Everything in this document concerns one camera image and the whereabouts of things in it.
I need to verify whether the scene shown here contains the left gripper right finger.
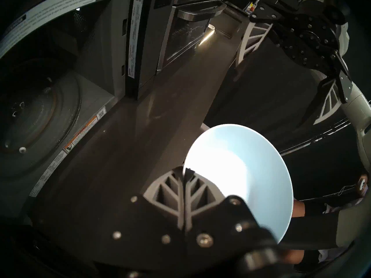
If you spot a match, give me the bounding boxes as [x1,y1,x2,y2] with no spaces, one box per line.
[184,168,226,232]

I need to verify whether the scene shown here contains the glass microwave turntable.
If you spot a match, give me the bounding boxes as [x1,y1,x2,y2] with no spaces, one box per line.
[0,59,83,179]

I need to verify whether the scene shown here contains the stainless steel toaster oven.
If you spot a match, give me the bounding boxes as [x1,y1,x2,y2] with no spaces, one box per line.
[157,0,255,76]

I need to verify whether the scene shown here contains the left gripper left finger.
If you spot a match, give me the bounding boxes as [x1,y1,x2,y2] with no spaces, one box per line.
[143,167,186,230]

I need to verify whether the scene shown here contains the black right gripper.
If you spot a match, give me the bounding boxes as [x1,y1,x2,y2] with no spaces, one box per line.
[235,3,353,125]

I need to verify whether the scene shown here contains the light blue bowl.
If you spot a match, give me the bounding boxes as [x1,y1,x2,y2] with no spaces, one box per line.
[183,124,294,244]

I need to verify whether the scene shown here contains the black Panasonic microwave body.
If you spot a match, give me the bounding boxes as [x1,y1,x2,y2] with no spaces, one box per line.
[0,0,174,220]

